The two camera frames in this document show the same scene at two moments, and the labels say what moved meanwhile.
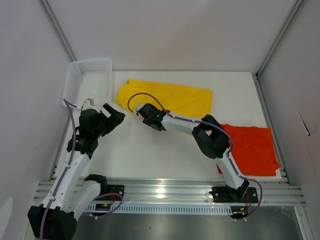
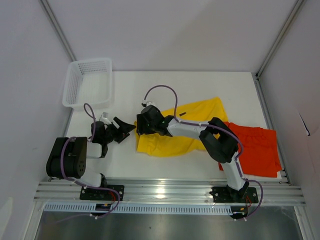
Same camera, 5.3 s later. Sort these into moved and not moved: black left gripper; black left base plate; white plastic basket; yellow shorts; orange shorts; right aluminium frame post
Moved: black left gripper; yellow shorts
Not moved: white plastic basket; black left base plate; orange shorts; right aluminium frame post
